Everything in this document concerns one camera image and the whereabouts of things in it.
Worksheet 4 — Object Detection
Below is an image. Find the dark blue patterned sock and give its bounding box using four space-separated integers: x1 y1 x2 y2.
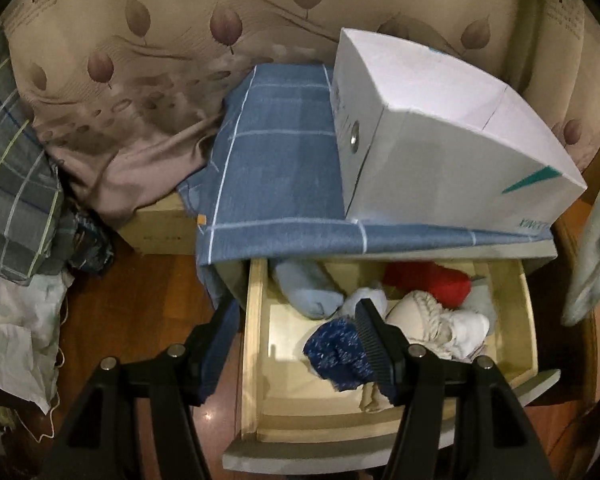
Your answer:
302 317 381 393

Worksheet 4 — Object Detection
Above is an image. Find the wooden drawer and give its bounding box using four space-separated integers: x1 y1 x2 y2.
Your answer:
222 255 561 471

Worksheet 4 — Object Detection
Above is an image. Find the white crumpled plastic bag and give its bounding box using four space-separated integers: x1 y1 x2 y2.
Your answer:
0 265 73 416

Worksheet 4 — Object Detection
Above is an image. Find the grey-green cloth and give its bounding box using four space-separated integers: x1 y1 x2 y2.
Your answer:
560 180 600 326

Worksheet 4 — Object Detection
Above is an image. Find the white cardboard box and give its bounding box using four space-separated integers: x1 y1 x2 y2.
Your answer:
330 27 588 236

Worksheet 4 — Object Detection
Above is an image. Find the pale grey underwear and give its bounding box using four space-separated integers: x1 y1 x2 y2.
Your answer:
466 280 495 317

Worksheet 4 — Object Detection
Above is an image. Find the red underwear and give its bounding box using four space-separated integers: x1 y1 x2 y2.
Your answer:
382 261 473 308

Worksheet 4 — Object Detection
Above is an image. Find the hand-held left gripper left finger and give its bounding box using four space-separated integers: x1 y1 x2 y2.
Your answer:
42 297 241 480

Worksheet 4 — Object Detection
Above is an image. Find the white sock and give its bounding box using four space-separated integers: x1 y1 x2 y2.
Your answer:
447 309 492 362

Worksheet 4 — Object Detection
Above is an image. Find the grey nightstand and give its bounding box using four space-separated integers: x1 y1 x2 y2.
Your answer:
212 237 558 311

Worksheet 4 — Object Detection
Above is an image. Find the beige cardboard box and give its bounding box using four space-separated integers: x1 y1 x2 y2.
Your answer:
117 192 201 256

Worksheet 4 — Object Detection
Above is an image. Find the small white underwear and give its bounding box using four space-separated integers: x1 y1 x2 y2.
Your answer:
340 285 388 318

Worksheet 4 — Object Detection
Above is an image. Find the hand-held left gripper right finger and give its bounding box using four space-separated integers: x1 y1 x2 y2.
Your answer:
354 298 556 480

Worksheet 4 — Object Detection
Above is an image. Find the dark blue patterned packet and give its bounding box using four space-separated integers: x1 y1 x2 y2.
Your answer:
62 210 113 276

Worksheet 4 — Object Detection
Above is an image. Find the blue checked cloth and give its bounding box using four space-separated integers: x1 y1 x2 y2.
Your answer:
177 62 533 311

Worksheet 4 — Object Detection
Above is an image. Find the beige lace bra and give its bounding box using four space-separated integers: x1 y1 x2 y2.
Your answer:
360 290 458 413

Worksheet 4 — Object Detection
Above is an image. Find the grey plaid cloth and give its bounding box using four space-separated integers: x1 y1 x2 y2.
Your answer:
0 25 66 288

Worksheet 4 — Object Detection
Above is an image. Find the light blue underwear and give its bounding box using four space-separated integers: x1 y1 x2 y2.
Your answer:
272 260 346 320

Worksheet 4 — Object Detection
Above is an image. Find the brown wooden bed frame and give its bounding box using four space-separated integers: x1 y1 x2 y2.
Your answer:
550 200 600 411

